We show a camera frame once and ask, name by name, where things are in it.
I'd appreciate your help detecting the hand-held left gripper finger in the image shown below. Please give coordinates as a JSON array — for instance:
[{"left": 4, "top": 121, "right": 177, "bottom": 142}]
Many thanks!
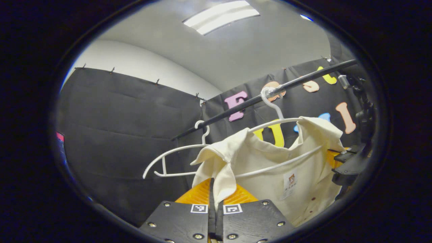
[
  {"left": 215, "top": 184, "right": 296, "bottom": 243},
  {"left": 138, "top": 178, "right": 216, "bottom": 243}
]

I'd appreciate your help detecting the cream button shirt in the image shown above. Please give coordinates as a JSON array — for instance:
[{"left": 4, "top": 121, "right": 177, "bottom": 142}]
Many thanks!
[{"left": 190, "top": 116, "right": 345, "bottom": 227}]

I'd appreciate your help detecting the white plastic hanger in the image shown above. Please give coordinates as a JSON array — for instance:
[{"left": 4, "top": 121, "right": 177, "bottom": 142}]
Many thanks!
[
  {"left": 142, "top": 120, "right": 210, "bottom": 179},
  {"left": 235, "top": 86, "right": 323, "bottom": 179}
]

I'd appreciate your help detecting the black clothes rack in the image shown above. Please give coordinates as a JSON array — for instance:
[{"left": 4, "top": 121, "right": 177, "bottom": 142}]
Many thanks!
[{"left": 171, "top": 59, "right": 358, "bottom": 141}]

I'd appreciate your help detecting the black backdrop cloth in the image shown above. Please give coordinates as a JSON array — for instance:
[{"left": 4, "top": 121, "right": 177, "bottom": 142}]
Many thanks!
[{"left": 56, "top": 40, "right": 372, "bottom": 226}]

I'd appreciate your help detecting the large ceiling light panel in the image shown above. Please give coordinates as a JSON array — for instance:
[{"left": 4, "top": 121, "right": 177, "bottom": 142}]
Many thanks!
[{"left": 182, "top": 0, "right": 261, "bottom": 36}]

